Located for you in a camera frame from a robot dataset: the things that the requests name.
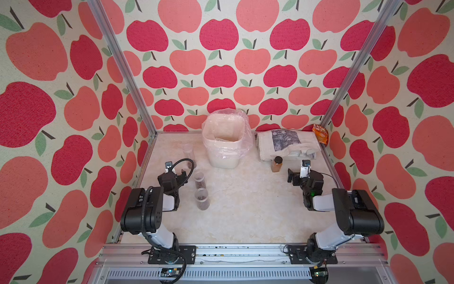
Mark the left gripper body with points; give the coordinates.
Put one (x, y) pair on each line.
(179, 180)

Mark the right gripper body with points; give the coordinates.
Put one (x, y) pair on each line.
(296, 176)

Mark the clear tea jar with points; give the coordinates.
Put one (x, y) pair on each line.
(189, 154)
(199, 179)
(202, 199)

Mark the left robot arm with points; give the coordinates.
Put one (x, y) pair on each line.
(144, 210)

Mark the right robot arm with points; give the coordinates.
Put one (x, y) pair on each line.
(355, 212)

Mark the brown bottle black cap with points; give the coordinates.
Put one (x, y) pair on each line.
(277, 164)

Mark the folded printed tote bag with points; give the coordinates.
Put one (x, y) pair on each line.
(288, 144)

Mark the orange snack packet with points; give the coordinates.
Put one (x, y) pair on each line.
(321, 134)

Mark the white trash bin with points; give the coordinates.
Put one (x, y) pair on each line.
(223, 133)

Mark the clear plastic bin liner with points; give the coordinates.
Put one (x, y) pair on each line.
(248, 141)

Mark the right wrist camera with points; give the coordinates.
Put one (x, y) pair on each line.
(305, 168)

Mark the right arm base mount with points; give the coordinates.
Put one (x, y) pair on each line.
(306, 255)

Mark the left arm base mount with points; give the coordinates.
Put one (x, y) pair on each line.
(160, 257)

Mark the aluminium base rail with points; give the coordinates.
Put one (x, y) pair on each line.
(355, 263)

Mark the left aluminium frame post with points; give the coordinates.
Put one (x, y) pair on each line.
(102, 20)

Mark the aluminium frame post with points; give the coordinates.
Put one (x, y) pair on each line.
(102, 20)
(385, 15)

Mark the right aluminium frame post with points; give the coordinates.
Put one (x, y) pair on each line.
(385, 15)

